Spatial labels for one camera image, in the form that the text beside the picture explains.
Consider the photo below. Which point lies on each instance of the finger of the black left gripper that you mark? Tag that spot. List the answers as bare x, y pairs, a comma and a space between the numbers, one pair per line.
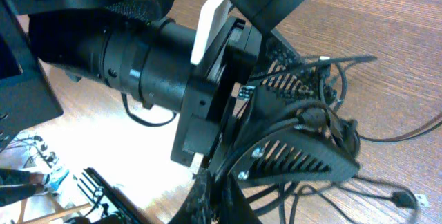
290, 155

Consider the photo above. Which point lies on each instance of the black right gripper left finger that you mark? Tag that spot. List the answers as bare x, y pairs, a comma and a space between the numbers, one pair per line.
196, 209

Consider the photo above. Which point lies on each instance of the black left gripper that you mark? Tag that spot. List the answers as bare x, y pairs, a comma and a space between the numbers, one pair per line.
230, 59

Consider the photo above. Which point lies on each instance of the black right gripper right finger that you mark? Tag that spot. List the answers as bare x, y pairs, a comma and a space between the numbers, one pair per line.
234, 209

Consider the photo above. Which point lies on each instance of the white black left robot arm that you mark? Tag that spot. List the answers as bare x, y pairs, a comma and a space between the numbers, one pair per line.
133, 47

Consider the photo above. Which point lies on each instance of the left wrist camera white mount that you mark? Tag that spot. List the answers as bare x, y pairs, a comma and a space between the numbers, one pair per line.
265, 15

